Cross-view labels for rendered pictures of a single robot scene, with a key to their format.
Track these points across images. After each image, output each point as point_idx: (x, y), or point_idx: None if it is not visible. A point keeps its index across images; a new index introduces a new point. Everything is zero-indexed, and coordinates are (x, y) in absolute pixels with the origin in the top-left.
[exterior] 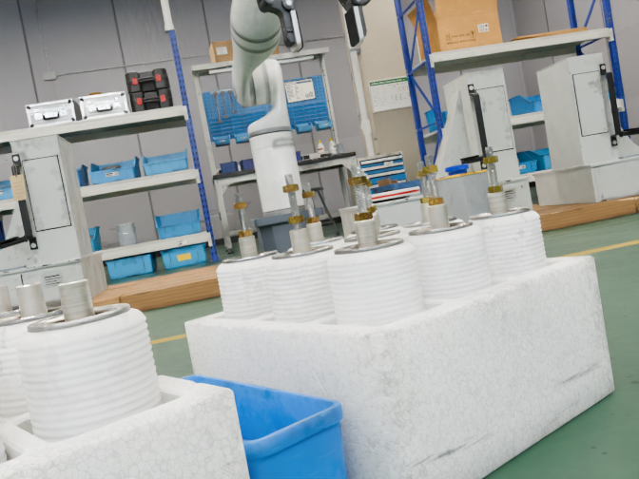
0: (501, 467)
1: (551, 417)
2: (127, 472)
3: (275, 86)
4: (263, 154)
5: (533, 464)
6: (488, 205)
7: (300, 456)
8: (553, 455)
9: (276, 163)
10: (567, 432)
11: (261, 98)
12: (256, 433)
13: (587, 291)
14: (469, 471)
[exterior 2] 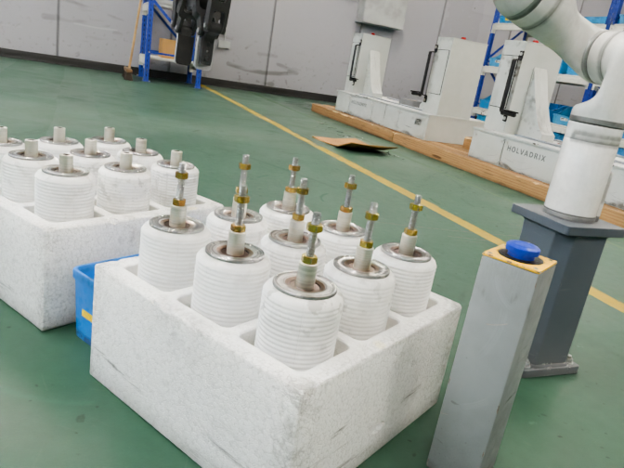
0: (143, 420)
1: (192, 448)
2: (15, 229)
3: (605, 69)
4: (563, 142)
5: (136, 435)
6: (513, 315)
7: (87, 294)
8: (144, 448)
9: (565, 158)
10: (185, 467)
11: (594, 78)
12: None
13: (274, 411)
14: (122, 392)
